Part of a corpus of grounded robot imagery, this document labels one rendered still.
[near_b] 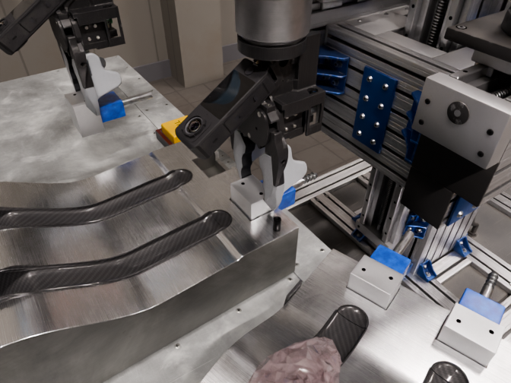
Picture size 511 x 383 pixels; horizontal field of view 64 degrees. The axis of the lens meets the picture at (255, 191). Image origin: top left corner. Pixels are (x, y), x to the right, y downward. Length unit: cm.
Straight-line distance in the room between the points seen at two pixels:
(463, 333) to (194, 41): 252
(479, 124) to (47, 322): 57
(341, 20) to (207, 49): 190
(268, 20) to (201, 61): 247
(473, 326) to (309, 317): 17
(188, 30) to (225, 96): 233
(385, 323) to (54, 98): 88
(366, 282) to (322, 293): 5
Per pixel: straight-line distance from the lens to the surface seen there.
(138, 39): 291
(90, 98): 66
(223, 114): 42
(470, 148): 67
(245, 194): 52
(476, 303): 53
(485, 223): 170
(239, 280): 51
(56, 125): 97
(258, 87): 43
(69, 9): 65
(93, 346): 47
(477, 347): 49
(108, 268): 51
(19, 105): 110
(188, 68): 283
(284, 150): 45
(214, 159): 65
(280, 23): 40
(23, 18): 63
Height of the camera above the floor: 126
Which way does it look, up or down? 41 degrees down
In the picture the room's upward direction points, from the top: straight up
